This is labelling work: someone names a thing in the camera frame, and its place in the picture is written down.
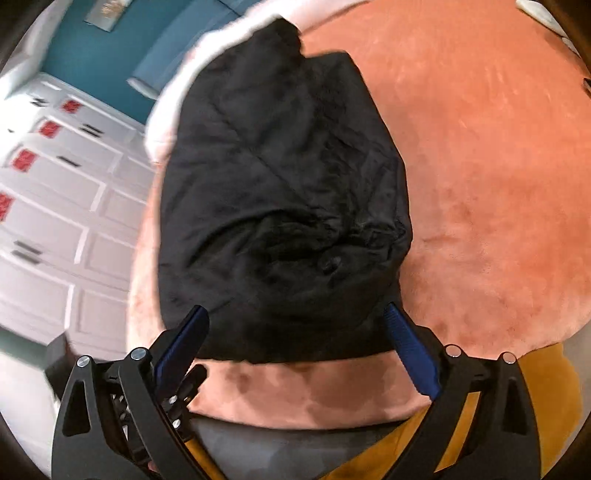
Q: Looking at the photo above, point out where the white panelled wardrobe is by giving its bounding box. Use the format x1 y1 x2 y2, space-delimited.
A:
0 69 160 363

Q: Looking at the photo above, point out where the framed wall picture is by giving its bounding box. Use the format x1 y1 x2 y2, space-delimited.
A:
83 0 129 32

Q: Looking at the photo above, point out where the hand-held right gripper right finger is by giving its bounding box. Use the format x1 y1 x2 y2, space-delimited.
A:
383 302 540 480

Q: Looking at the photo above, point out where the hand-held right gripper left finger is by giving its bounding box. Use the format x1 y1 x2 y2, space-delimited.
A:
52 305 209 480

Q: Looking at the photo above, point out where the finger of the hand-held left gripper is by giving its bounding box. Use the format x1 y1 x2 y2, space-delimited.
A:
159 364 208 432
102 369 154 468

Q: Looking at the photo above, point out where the orange plush blanket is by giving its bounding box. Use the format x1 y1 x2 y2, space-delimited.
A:
124 0 591 418

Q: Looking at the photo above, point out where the blue upholstered headboard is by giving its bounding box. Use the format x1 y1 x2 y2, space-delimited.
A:
126 0 262 101

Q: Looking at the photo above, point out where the white duvet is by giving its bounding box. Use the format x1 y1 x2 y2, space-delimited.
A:
142 0 370 162

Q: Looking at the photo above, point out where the person's mustard yellow clothing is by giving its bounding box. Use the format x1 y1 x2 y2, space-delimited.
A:
182 342 583 480

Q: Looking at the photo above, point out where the black puffer jacket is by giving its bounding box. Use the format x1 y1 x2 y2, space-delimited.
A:
156 21 414 365

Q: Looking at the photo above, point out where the white cloth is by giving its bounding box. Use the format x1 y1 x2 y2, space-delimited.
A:
515 0 570 29

